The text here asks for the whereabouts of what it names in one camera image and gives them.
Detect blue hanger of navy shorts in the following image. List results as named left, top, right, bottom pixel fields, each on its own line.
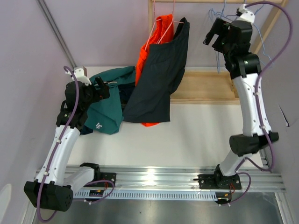
left=208, top=0, right=235, bottom=24

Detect navy blue shorts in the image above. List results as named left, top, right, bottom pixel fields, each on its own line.
left=80, top=84, right=135, bottom=135

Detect teal green shorts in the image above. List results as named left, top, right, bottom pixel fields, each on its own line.
left=85, top=66, right=136, bottom=134

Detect blue hanger of teal shorts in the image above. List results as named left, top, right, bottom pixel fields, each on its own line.
left=215, top=51, right=221, bottom=73

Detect pink hanger of grey shorts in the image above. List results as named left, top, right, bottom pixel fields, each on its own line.
left=157, top=0, right=184, bottom=44

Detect orange shorts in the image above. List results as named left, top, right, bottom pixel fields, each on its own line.
left=135, top=14, right=175, bottom=128

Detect dark grey shorts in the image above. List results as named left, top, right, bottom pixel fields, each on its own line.
left=123, top=17, right=190, bottom=123

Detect pink hanger of orange shorts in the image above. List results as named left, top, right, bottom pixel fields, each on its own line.
left=144, top=0, right=161, bottom=51

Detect light blue wire hanger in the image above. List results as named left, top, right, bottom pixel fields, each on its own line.
left=250, top=4, right=273, bottom=68

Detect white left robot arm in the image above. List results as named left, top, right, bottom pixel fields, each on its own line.
left=24, top=77, right=110, bottom=211

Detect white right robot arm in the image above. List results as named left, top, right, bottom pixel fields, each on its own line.
left=203, top=18, right=279, bottom=188

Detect wooden clothes rack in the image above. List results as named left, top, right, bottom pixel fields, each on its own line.
left=156, top=0, right=282, bottom=105

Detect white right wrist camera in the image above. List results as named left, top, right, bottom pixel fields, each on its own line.
left=236, top=4, right=255, bottom=24

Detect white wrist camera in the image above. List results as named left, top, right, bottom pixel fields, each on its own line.
left=236, top=4, right=255, bottom=24
left=73, top=66, right=92, bottom=86

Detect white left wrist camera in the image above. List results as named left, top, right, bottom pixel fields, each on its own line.
left=73, top=66, right=92, bottom=86

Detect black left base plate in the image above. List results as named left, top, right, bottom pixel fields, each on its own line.
left=92, top=172, right=117, bottom=188

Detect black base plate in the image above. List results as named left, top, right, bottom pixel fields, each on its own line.
left=193, top=174, right=242, bottom=190
left=92, top=172, right=117, bottom=188

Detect aluminium mounting rail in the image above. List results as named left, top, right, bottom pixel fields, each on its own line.
left=35, top=165, right=287, bottom=193

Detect slotted grey cable duct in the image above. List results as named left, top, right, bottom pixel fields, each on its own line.
left=74, top=189, right=217, bottom=201

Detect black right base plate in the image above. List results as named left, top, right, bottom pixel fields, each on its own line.
left=193, top=174, right=242, bottom=190

